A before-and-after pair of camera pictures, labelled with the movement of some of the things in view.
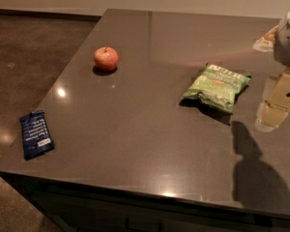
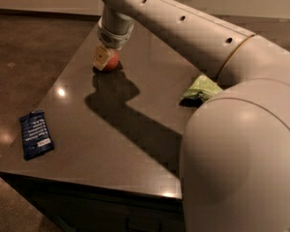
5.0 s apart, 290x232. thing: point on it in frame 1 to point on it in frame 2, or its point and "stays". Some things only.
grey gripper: (288, 43) to (115, 39)
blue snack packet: (37, 138) stays
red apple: (105, 59) stays
